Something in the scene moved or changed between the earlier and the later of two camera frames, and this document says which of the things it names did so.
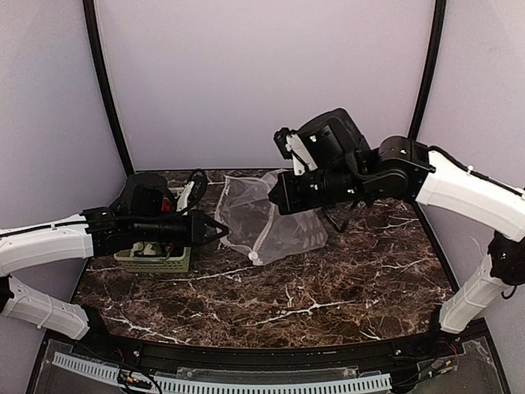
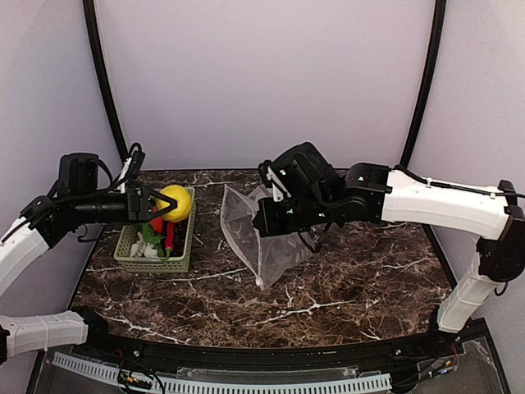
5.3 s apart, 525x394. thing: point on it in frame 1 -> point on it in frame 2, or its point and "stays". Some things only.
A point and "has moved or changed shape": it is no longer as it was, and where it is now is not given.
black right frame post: x=428 y=68 stays
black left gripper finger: x=209 y=221 -> x=162 y=197
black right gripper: x=294 y=191 -> x=262 y=217
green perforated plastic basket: x=176 y=263 stays
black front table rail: x=455 y=331 stays
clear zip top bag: x=248 y=220 has moved or changed shape
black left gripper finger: x=215 y=237 -> x=172 y=207
